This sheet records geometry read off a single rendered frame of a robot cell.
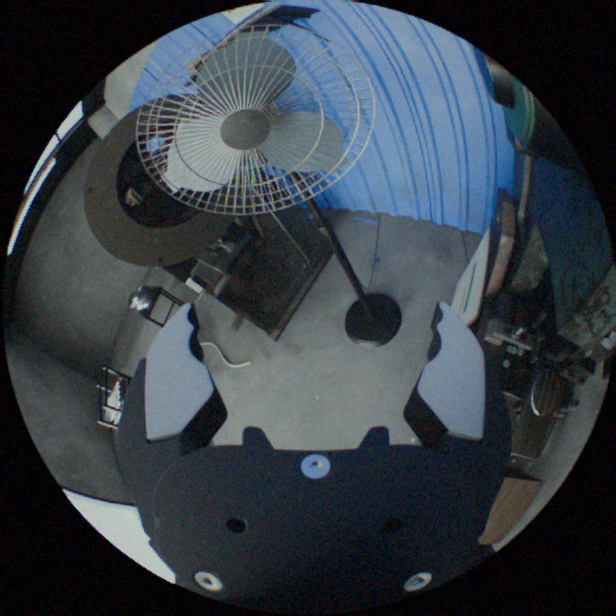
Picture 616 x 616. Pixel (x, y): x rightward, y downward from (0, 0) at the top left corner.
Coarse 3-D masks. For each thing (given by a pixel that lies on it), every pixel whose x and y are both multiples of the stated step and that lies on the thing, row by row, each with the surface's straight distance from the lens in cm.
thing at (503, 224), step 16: (496, 208) 96; (512, 208) 79; (496, 224) 87; (512, 224) 76; (496, 240) 85; (512, 240) 75; (496, 256) 78; (496, 272) 81; (496, 288) 86; (480, 320) 82; (480, 336) 78
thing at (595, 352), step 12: (612, 336) 49; (564, 348) 53; (600, 348) 53; (612, 348) 54; (564, 360) 56; (576, 360) 51; (588, 360) 55; (600, 360) 59; (564, 372) 55; (576, 372) 55; (588, 372) 56
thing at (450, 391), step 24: (456, 336) 10; (432, 360) 8; (456, 360) 9; (480, 360) 9; (432, 384) 7; (456, 384) 8; (480, 384) 8; (408, 408) 8; (432, 408) 7; (456, 408) 7; (480, 408) 8; (432, 432) 7; (456, 432) 7; (480, 432) 7
